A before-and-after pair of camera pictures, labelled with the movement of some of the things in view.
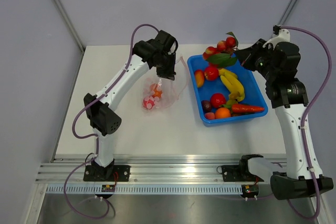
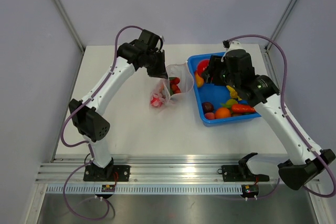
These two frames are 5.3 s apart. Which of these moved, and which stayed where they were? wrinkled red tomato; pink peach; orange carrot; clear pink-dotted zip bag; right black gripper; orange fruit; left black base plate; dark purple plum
Moved: clear pink-dotted zip bag; right black gripper; wrinkled red tomato
Stayed: orange carrot; dark purple plum; left black base plate; orange fruit; pink peach
